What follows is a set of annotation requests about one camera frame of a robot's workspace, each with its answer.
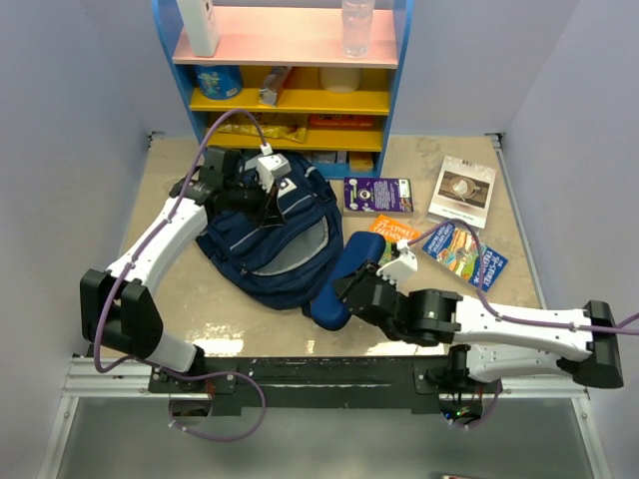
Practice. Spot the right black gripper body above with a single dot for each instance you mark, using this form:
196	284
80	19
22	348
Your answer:
368	271

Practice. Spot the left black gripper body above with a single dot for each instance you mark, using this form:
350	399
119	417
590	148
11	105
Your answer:
251	200

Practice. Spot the navy blue student backpack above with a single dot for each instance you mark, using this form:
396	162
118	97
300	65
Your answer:
286	266

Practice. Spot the blue Treehouse book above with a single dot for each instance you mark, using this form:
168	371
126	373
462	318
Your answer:
454	248

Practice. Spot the blue zippered pencil case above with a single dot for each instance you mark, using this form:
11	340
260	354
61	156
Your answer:
328	309

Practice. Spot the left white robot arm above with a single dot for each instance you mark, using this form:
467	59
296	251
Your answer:
117	304

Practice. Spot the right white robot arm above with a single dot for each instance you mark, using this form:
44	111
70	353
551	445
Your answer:
490	342

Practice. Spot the yellow snack bag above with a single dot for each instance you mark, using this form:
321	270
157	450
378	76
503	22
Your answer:
292	127

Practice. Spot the purple paperback book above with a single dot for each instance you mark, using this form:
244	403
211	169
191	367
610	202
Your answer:
377	196

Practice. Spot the orange Treehouse book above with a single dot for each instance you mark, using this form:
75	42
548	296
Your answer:
392	231

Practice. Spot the small boxes bottom shelf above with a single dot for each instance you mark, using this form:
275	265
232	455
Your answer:
331	164

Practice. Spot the blue snack canister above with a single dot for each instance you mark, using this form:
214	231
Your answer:
222	82

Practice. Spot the orange red snack box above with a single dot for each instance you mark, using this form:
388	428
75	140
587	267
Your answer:
340	121

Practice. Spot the silver foil snack packet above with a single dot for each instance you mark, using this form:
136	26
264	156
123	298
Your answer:
273	85

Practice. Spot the blue colourful shelf unit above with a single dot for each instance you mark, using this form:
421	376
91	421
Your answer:
257	38

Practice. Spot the white coffee cover book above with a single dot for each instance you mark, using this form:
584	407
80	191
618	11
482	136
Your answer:
463	191

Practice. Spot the cream round container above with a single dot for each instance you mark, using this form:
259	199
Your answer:
340	80

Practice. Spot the white rectangular bottle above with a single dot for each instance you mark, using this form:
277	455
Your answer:
199	23

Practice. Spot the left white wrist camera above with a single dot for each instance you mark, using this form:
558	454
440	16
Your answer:
271	167

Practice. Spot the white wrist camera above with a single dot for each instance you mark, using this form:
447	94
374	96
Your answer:
401	267
271	167

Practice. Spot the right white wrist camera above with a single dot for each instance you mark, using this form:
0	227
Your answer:
401	267

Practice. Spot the black metal base plate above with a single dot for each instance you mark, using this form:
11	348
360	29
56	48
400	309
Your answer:
420	384

